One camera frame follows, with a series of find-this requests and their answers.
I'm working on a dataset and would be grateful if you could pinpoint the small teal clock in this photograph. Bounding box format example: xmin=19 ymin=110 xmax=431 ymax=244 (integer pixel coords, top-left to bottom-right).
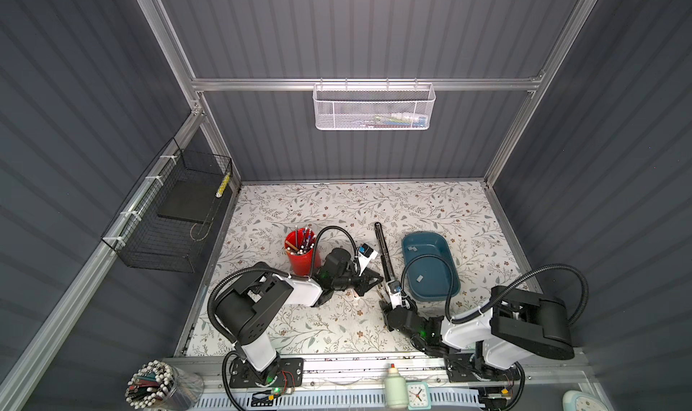
xmin=407 ymin=381 xmax=432 ymax=411

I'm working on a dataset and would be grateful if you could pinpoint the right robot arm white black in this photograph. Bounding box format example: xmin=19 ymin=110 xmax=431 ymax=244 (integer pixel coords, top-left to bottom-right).
xmin=380 ymin=289 xmax=575 ymax=370

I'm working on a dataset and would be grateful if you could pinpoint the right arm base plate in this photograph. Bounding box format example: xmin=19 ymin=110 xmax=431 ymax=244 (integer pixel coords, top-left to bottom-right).
xmin=443 ymin=353 xmax=524 ymax=384

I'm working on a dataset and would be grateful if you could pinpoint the clear jar of pencils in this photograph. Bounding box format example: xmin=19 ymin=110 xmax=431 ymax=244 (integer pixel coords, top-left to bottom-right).
xmin=124 ymin=360 xmax=204 ymax=410

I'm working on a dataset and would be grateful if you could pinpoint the black wire side basket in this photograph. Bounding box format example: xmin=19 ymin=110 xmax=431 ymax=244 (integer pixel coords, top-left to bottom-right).
xmin=102 ymin=142 xmax=234 ymax=273

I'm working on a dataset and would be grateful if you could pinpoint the red pen cup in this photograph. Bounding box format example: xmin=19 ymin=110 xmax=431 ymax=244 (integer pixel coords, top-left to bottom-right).
xmin=284 ymin=227 xmax=321 ymax=276

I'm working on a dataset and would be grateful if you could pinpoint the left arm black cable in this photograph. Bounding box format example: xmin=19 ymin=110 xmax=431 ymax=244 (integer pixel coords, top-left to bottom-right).
xmin=206 ymin=225 xmax=359 ymax=411

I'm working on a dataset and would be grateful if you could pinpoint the white glue bottle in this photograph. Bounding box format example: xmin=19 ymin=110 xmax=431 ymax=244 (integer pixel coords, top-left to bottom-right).
xmin=384 ymin=363 xmax=409 ymax=409

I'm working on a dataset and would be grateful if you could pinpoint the yellow marker in side basket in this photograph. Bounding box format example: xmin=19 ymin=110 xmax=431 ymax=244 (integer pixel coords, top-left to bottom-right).
xmin=216 ymin=173 xmax=231 ymax=198

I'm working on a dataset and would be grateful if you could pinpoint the white wire wall basket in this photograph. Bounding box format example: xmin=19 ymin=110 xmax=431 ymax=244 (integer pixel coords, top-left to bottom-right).
xmin=312 ymin=81 xmax=436 ymax=131

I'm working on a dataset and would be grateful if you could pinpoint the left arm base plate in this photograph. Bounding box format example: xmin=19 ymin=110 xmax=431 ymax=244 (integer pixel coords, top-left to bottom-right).
xmin=229 ymin=357 xmax=305 ymax=389

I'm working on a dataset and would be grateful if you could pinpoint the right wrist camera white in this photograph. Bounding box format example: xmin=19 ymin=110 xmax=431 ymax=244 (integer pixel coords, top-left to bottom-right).
xmin=385 ymin=280 xmax=403 ymax=309

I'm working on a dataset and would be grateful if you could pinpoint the black stapler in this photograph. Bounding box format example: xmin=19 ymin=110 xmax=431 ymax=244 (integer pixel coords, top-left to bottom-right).
xmin=374 ymin=222 xmax=401 ymax=295

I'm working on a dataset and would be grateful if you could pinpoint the white round device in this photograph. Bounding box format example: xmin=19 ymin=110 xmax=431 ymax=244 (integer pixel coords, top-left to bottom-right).
xmin=562 ymin=390 xmax=609 ymax=411

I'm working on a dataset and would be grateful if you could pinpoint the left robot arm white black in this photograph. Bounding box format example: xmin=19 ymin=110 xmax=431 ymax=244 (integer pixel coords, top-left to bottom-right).
xmin=207 ymin=244 xmax=384 ymax=379

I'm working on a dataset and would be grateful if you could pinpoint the teal plastic tray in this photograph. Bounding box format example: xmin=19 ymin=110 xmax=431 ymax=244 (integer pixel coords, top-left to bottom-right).
xmin=401 ymin=231 xmax=461 ymax=302

